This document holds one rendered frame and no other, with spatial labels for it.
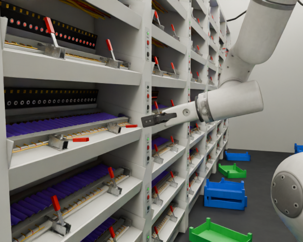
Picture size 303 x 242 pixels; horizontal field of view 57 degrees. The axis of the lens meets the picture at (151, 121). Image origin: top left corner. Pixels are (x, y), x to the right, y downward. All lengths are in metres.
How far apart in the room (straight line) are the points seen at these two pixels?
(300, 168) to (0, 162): 0.46
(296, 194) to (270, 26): 0.36
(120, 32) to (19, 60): 0.60
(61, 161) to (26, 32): 0.36
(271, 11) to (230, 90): 0.22
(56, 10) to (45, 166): 0.53
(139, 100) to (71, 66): 0.43
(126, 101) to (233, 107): 0.46
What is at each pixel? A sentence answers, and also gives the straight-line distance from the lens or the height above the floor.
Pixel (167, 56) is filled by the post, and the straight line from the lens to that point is 1.75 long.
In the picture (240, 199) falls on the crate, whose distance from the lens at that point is 2.29.
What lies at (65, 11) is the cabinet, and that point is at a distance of 1.02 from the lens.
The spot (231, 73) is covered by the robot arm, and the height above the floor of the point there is 0.94.
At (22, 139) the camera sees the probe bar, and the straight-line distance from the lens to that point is 0.62.
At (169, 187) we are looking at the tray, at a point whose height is 0.36.
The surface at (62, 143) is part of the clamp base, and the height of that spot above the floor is 0.77.
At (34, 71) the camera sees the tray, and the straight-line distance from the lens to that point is 0.59.
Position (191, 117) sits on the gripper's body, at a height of 0.82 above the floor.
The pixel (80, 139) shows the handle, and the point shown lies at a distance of 0.62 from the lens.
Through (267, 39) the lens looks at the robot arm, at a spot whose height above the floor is 1.00.
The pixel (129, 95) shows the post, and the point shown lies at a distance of 1.05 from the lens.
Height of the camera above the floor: 0.88
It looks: 6 degrees down
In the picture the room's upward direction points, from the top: straight up
